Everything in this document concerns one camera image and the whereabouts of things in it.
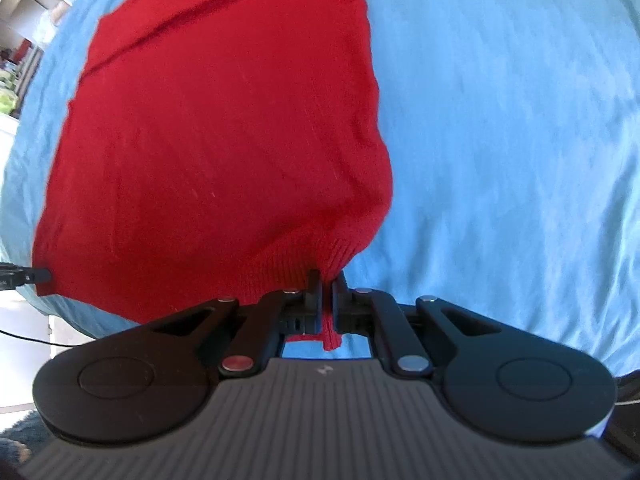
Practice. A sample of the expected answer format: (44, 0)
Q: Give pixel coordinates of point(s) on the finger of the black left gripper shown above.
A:
(13, 276)

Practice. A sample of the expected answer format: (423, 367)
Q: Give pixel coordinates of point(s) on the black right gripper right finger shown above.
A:
(501, 381)

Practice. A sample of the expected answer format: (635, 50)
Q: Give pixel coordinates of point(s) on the white shelving unit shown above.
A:
(27, 27)

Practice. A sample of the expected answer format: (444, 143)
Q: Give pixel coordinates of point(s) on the red knit sweater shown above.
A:
(215, 148)

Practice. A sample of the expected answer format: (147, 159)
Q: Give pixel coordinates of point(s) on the dark fluffy rug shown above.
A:
(21, 442)

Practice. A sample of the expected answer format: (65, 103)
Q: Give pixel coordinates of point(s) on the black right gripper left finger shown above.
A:
(137, 385)

